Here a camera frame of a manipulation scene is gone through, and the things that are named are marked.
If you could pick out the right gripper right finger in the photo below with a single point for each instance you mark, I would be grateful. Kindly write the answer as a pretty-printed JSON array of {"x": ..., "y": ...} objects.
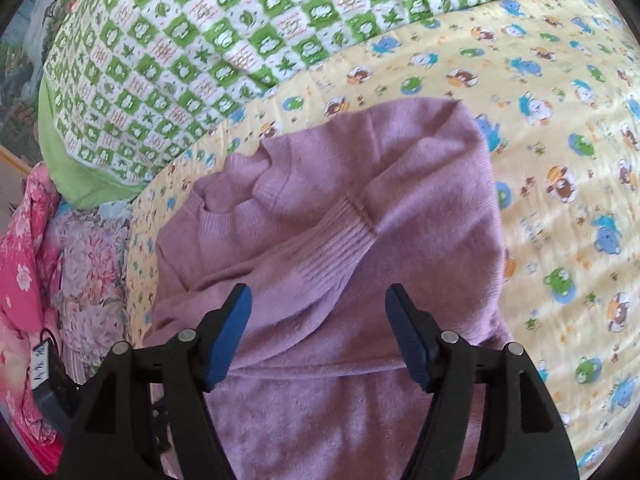
[{"x": 491, "y": 416}]

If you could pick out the yellow cartoon animal bedsheet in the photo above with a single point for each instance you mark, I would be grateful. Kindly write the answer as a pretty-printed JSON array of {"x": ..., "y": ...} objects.
[{"x": 554, "y": 86}]

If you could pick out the pink floral blanket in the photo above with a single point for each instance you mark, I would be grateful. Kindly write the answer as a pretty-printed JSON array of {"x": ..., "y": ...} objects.
[{"x": 26, "y": 273}]

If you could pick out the gold framed landscape painting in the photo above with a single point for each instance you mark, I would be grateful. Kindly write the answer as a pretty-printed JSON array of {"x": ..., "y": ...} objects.
[{"x": 28, "y": 28}]

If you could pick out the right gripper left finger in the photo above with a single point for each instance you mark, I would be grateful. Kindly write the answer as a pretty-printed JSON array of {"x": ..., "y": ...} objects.
[{"x": 145, "y": 402}]

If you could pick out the pastel floral pillow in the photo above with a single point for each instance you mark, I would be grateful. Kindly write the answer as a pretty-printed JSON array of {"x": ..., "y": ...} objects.
[{"x": 91, "y": 300}]

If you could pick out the purple knit sweater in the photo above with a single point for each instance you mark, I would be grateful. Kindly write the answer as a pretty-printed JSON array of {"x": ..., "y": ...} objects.
[{"x": 318, "y": 224}]

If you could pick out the green white checkered quilt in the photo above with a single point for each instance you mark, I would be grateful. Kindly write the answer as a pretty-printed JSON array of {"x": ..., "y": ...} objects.
[{"x": 128, "y": 85}]

